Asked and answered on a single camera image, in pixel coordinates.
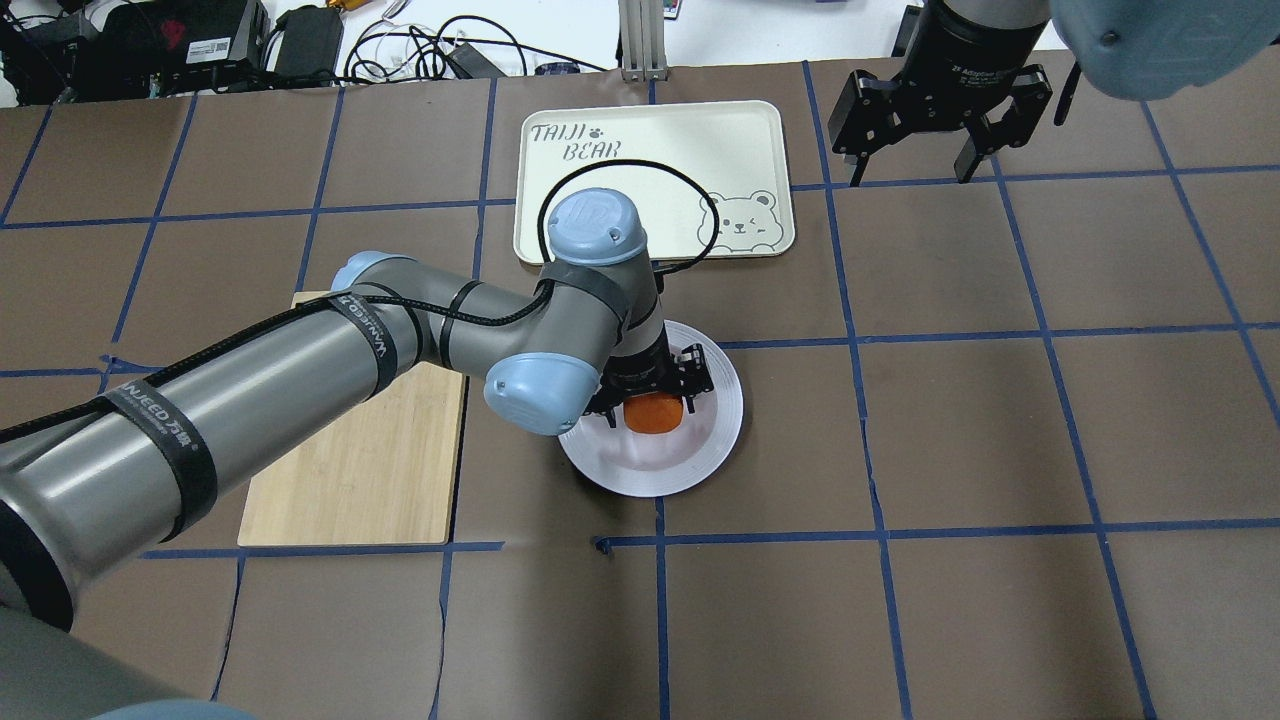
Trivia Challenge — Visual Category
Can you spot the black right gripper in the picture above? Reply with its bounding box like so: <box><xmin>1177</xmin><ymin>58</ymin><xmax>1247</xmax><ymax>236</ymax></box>
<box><xmin>827</xmin><ymin>1</ymin><xmax>1053</xmax><ymax>188</ymax></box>

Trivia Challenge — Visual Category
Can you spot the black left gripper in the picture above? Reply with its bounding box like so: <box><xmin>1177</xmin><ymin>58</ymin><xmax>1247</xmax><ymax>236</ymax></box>
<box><xmin>582</xmin><ymin>324</ymin><xmax>716</xmax><ymax>429</ymax></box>

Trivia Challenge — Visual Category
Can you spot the orange fruit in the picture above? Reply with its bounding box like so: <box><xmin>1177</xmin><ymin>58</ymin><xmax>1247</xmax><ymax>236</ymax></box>
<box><xmin>623</xmin><ymin>392</ymin><xmax>685</xmax><ymax>436</ymax></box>

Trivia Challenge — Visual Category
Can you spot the white round plate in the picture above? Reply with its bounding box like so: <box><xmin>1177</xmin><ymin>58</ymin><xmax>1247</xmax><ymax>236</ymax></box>
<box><xmin>559</xmin><ymin>320</ymin><xmax>744</xmax><ymax>498</ymax></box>

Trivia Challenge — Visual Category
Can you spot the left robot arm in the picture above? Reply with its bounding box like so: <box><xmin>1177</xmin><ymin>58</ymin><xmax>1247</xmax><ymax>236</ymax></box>
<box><xmin>1</xmin><ymin>188</ymin><xmax>716</xmax><ymax>719</ymax></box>

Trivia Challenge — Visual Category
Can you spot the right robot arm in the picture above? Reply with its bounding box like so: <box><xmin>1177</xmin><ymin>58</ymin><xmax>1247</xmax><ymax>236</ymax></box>
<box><xmin>828</xmin><ymin>1</ymin><xmax>1279</xmax><ymax>186</ymax></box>

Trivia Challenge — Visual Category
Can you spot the cream bear tray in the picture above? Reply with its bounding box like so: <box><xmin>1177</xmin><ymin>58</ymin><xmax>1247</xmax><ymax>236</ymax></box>
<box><xmin>513</xmin><ymin>100</ymin><xmax>796</xmax><ymax>265</ymax></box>

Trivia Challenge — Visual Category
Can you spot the bamboo cutting board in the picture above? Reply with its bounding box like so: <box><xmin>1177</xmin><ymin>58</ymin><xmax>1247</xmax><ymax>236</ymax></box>
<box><xmin>238</xmin><ymin>290</ymin><xmax>471</xmax><ymax>548</ymax></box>

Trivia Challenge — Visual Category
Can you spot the black power adapter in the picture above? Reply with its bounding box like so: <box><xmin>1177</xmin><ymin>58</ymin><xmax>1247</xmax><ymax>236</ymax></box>
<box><xmin>271</xmin><ymin>5</ymin><xmax>343</xmax><ymax>88</ymax></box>

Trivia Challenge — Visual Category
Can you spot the black mini computer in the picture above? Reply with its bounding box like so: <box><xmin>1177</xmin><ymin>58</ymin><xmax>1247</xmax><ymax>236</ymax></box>
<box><xmin>0</xmin><ymin>0</ymin><xmax>271</xmax><ymax>101</ymax></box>

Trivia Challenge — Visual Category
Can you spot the aluminium frame post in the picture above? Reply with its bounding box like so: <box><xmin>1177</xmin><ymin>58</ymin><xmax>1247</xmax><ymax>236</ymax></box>
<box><xmin>617</xmin><ymin>0</ymin><xmax>669</xmax><ymax>82</ymax></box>

